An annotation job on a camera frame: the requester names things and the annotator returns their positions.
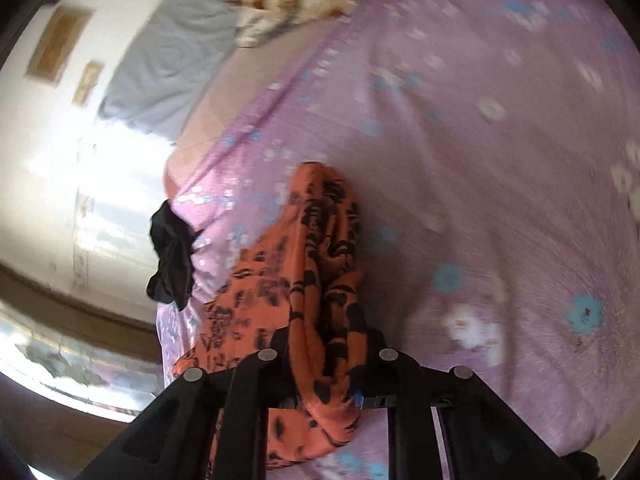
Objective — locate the beige floral crumpled cloth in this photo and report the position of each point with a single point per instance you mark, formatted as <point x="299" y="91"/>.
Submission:
<point x="280" y="0"/>

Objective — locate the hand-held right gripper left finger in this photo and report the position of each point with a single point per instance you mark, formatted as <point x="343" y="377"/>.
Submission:
<point x="280" y="360"/>

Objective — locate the black garment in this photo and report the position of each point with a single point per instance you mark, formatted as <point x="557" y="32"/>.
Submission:
<point x="172" y="255"/>

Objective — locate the wall electrical panel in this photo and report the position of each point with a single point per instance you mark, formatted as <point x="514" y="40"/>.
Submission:
<point x="57" y="45"/>

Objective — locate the orange black floral blouse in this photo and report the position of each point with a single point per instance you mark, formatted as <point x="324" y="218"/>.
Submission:
<point x="320" y="240"/>

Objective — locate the wooden door with stained glass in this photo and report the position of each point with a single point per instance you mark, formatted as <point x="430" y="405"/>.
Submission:
<point x="75" y="320"/>

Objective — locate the purple floral bedsheet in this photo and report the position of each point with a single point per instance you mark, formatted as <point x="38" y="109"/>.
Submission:
<point x="475" y="185"/>

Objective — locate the beige wall light switch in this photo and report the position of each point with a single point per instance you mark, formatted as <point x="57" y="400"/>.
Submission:
<point x="87" y="82"/>

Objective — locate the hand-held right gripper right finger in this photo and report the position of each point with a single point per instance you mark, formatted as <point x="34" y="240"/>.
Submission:
<point x="372" y="365"/>

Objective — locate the grey pillow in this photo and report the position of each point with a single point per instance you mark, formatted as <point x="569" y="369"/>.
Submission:
<point x="165" y="75"/>

